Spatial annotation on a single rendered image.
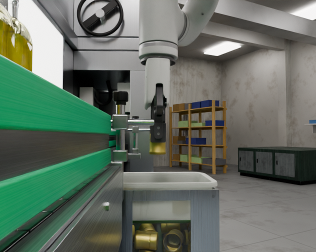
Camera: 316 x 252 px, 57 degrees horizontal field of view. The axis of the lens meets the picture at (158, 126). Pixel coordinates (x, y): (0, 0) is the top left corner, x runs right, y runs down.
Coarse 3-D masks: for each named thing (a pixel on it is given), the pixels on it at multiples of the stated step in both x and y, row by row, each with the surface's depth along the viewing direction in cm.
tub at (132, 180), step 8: (128, 176) 71; (136, 176) 71; (144, 176) 71; (152, 176) 71; (160, 176) 71; (168, 176) 71; (176, 176) 71; (184, 176) 71; (192, 176) 71; (200, 176) 69; (208, 176) 63; (128, 184) 55; (136, 184) 55; (144, 184) 55; (152, 184) 55; (160, 184) 55; (168, 184) 55; (176, 184) 55; (184, 184) 55; (192, 184) 55; (200, 184) 55; (208, 184) 55; (216, 184) 57
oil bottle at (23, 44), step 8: (16, 24) 39; (16, 32) 38; (24, 32) 40; (16, 40) 38; (24, 40) 40; (16, 48) 38; (24, 48) 40; (16, 56) 38; (24, 56) 40; (24, 64) 40
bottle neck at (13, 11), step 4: (0, 0) 39; (4, 0) 39; (8, 0) 40; (12, 0) 40; (16, 0) 41; (4, 4) 39; (8, 4) 40; (12, 4) 40; (16, 4) 41; (8, 8) 40; (12, 8) 40; (16, 8) 41; (12, 12) 40; (16, 12) 41; (16, 16) 41
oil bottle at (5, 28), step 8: (0, 8) 34; (0, 16) 33; (8, 16) 36; (0, 24) 33; (8, 24) 35; (0, 32) 33; (8, 32) 35; (0, 40) 33; (8, 40) 35; (0, 48) 33; (8, 48) 35; (8, 56) 35
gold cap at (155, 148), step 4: (152, 144) 61; (156, 144) 60; (160, 144) 60; (164, 144) 61; (152, 148) 61; (156, 148) 60; (160, 148) 60; (164, 148) 61; (152, 152) 61; (156, 152) 60; (160, 152) 60; (164, 152) 61
